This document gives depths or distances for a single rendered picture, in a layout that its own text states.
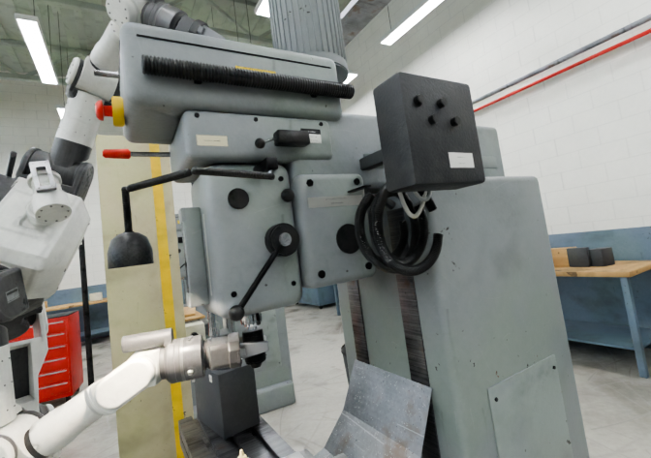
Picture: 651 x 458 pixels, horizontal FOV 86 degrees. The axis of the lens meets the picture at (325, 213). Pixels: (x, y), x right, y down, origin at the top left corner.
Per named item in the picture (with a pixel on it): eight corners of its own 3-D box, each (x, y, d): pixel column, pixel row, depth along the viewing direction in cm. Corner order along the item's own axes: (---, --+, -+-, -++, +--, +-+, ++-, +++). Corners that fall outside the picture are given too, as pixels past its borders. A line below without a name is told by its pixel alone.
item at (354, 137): (296, 190, 78) (286, 104, 80) (262, 206, 97) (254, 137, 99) (509, 182, 119) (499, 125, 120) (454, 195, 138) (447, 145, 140)
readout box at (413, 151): (420, 183, 60) (402, 66, 62) (386, 194, 68) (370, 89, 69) (492, 181, 70) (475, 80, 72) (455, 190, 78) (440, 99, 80)
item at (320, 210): (311, 290, 75) (296, 171, 77) (270, 286, 96) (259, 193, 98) (381, 276, 85) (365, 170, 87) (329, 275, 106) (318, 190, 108)
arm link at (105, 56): (141, 40, 98) (114, 82, 109) (101, 16, 91) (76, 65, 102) (139, 66, 94) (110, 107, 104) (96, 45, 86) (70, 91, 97)
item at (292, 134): (257, 146, 70) (255, 127, 70) (251, 152, 73) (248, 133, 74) (312, 148, 76) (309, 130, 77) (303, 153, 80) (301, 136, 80)
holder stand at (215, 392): (224, 441, 103) (217, 370, 104) (197, 418, 119) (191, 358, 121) (260, 422, 111) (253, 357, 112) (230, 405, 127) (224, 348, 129)
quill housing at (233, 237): (221, 323, 67) (203, 160, 70) (200, 313, 85) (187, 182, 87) (309, 303, 77) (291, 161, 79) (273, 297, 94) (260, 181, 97)
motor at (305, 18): (296, 56, 84) (280, -67, 87) (266, 92, 102) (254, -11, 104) (362, 68, 95) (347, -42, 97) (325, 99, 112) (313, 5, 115)
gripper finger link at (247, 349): (268, 352, 78) (240, 358, 76) (267, 337, 78) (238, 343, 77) (269, 354, 77) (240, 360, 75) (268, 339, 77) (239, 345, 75)
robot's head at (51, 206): (30, 229, 77) (38, 203, 73) (21, 197, 81) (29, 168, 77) (66, 229, 82) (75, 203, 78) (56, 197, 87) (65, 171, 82)
